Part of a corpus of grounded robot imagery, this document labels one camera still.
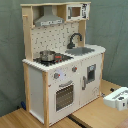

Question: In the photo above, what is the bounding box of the red left oven knob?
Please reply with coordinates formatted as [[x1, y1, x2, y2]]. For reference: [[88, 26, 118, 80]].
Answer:
[[54, 73, 60, 79]]

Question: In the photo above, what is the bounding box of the black toy faucet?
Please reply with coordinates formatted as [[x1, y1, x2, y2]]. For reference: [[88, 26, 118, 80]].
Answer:
[[67, 33, 82, 49]]

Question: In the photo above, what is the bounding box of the grey toy sink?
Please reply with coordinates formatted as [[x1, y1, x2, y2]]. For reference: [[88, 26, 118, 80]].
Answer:
[[66, 47, 94, 56]]

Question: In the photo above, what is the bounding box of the silver toy pot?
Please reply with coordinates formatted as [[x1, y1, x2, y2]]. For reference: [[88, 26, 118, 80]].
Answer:
[[40, 50, 55, 61]]

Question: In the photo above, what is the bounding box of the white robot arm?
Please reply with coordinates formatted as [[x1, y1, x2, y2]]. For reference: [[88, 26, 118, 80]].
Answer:
[[103, 87, 128, 111]]

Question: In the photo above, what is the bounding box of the red oven knob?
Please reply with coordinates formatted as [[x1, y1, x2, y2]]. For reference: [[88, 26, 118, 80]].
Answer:
[[71, 66, 78, 73], [54, 73, 60, 79]]

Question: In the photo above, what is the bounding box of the black toy stovetop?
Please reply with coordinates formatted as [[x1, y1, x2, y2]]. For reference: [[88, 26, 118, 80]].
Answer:
[[35, 53, 71, 67]]

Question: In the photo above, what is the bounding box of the toy microwave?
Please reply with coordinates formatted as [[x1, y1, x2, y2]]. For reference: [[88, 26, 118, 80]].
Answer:
[[66, 3, 90, 21]]

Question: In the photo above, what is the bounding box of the toy oven door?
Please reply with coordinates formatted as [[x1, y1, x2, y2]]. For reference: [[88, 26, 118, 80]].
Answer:
[[49, 80, 75, 125]]

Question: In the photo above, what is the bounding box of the wooden toy kitchen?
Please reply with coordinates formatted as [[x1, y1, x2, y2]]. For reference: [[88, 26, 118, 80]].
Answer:
[[22, 2, 105, 127]]

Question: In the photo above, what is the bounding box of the red right oven knob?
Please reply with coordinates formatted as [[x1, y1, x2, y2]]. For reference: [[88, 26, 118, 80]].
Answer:
[[71, 66, 78, 73]]

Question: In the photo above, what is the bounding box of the grey range hood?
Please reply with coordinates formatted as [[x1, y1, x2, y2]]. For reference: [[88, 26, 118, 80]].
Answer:
[[35, 5, 64, 27]]

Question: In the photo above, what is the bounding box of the toy fridge door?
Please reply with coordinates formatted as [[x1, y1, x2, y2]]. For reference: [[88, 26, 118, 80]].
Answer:
[[80, 55, 102, 106]]

